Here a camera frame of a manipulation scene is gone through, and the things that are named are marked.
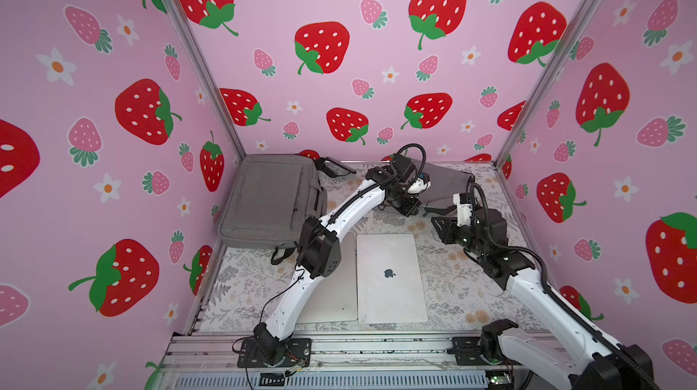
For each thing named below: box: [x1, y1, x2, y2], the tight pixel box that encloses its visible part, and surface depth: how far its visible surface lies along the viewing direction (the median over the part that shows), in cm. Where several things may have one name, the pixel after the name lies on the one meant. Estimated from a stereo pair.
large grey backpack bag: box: [218, 154, 328, 265], surface depth 103 cm
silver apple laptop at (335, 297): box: [296, 239, 359, 322], surface depth 84 cm
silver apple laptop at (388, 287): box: [356, 234, 428, 324], surface depth 88 cm
